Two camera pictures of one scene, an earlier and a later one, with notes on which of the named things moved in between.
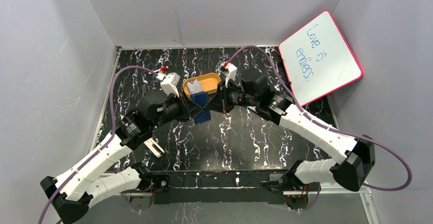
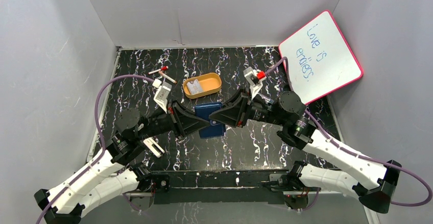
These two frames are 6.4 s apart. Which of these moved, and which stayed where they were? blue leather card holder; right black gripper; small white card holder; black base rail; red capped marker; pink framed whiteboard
Moved: blue leather card holder; right black gripper
Stayed: red capped marker; small white card holder; pink framed whiteboard; black base rail
